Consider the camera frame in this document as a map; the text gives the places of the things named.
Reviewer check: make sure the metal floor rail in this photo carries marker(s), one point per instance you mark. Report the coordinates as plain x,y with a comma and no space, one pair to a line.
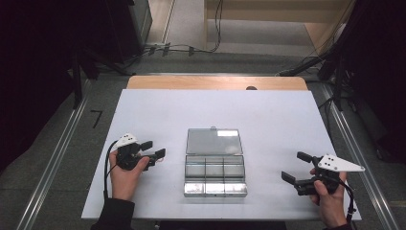
357,150
54,163

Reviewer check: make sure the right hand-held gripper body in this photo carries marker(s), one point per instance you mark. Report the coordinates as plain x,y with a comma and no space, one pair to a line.
335,163

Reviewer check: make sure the light wooden furniture frame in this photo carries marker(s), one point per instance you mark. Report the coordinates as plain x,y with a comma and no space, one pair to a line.
271,11

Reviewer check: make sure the person's left hand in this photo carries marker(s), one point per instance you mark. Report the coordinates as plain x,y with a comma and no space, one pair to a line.
124,183

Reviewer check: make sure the black metal stand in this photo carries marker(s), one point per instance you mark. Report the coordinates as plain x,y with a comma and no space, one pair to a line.
338,83
76,83

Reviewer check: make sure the power strip with plugs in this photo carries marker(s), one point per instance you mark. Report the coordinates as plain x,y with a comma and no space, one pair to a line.
166,49

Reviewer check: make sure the dark cabinet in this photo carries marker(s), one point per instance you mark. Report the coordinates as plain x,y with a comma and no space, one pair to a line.
127,28

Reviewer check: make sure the white board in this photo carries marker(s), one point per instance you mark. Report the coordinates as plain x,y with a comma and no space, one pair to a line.
255,111

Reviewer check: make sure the person's right hand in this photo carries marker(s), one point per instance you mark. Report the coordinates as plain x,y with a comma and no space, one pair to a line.
330,207

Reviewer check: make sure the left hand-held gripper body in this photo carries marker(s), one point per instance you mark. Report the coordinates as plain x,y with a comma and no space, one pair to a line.
127,156

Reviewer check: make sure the clear plastic compartment box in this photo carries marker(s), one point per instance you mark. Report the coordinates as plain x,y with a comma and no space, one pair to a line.
214,169

